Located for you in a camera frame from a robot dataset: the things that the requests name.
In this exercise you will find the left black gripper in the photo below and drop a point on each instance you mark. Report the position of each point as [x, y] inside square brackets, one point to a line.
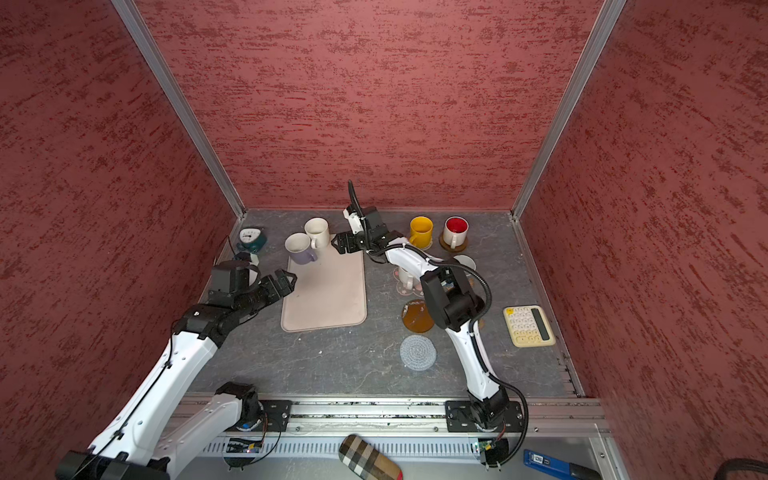
[274, 292]

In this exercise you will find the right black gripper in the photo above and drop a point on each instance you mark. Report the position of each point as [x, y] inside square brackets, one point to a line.
[352, 248]

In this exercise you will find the yellow mug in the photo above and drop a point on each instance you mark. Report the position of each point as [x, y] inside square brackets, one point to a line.
[421, 232]

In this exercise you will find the beige serving tray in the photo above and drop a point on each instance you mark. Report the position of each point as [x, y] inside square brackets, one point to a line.
[329, 293]

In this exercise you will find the pink flower coaster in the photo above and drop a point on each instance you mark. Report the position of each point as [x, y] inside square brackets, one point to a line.
[401, 288]

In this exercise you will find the white mug red inside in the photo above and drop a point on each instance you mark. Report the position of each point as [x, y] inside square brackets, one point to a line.
[455, 230]

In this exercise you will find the brown wooden round coaster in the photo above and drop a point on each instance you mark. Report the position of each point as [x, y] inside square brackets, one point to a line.
[416, 318]

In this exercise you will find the light blue floral mug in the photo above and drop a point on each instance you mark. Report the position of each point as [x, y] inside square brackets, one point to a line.
[467, 263]

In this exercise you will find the grey woven round coaster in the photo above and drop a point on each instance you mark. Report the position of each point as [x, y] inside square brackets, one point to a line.
[418, 353]

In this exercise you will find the dark brown round coaster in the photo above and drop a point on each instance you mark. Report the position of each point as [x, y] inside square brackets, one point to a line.
[454, 250]

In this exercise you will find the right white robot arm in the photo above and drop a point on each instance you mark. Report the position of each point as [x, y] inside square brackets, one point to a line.
[456, 299]

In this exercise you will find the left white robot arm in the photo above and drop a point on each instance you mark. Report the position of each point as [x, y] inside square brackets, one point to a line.
[135, 445]

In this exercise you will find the cream calculator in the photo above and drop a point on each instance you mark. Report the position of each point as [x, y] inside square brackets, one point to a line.
[528, 326]

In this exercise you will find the plaid case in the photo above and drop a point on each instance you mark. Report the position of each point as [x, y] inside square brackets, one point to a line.
[367, 462]

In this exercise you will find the blue tool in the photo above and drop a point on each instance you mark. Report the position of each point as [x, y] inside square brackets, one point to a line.
[557, 468]

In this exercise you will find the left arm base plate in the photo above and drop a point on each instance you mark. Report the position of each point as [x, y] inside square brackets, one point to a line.
[276, 415]

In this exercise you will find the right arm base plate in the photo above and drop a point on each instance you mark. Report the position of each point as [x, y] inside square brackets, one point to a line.
[460, 418]

